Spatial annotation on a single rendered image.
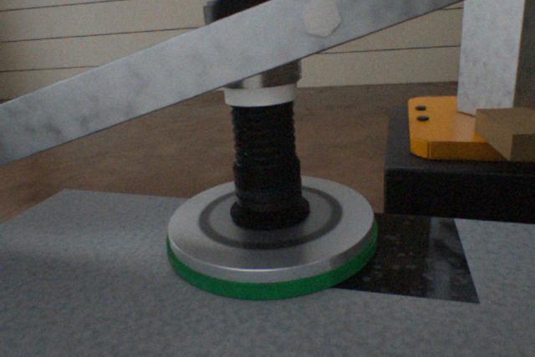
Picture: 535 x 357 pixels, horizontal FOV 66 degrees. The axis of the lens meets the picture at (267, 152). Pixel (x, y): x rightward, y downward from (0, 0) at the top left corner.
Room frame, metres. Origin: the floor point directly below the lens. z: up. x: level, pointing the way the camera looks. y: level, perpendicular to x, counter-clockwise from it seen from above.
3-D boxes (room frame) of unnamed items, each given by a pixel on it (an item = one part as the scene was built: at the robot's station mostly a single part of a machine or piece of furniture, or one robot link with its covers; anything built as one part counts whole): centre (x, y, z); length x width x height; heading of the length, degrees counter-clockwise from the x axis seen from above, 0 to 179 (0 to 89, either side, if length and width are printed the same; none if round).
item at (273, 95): (0.40, 0.00, 0.99); 0.07 x 0.07 x 0.04
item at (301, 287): (0.40, 0.00, 0.84); 0.22 x 0.22 x 0.04
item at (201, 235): (0.40, 0.00, 0.85); 0.21 x 0.21 x 0.01
